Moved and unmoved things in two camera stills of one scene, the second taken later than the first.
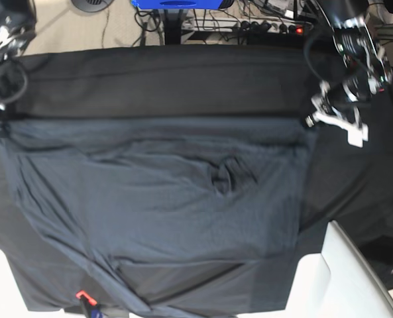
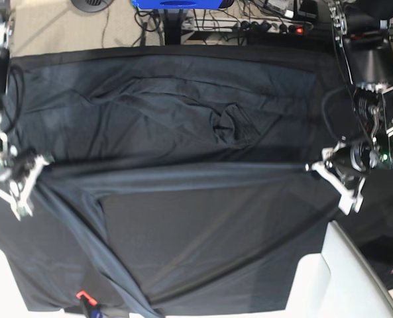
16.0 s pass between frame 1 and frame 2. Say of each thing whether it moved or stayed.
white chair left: stayed
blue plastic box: stayed
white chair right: stayed
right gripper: moved
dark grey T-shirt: moved
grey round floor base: stayed
